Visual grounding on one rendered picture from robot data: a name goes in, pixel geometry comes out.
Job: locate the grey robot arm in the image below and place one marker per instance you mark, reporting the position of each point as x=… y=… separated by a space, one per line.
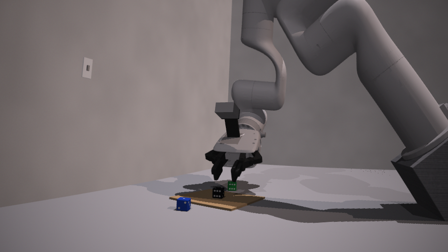
x=324 y=33

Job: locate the blue die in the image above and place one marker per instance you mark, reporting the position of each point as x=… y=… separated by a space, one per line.
x=183 y=204

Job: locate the tan flat mat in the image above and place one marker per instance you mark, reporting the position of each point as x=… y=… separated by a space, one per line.
x=231 y=201

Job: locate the black die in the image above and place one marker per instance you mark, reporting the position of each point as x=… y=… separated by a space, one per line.
x=218 y=192

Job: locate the green die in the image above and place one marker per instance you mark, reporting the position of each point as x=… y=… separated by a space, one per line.
x=232 y=186

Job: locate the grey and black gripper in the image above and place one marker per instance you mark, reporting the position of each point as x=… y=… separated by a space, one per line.
x=238 y=153

